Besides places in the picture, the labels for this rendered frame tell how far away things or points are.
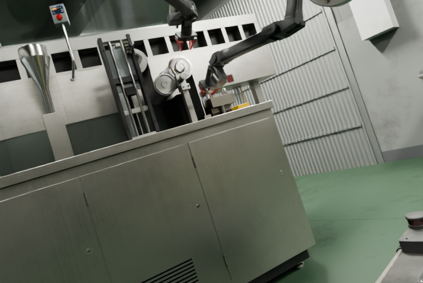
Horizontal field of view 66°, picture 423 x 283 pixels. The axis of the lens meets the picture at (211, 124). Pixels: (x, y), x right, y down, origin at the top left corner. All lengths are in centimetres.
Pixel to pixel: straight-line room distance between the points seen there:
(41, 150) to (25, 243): 72
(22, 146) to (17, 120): 15
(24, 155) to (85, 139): 32
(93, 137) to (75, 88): 31
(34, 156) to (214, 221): 107
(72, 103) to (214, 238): 114
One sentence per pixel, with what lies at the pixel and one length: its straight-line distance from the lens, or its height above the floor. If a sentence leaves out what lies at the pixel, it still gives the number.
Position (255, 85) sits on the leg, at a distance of 269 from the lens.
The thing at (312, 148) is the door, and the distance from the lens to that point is 428.
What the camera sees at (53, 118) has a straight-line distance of 181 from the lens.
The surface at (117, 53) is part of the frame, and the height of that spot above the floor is 136.
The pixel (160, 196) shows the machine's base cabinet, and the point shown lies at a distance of 149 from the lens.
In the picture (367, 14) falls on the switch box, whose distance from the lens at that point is 371.
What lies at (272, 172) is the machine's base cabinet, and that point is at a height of 54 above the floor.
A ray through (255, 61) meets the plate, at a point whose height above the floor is 127.
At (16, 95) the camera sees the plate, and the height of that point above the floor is 137.
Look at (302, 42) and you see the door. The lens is 417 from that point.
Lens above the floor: 78
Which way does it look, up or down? 3 degrees up
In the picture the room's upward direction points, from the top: 18 degrees counter-clockwise
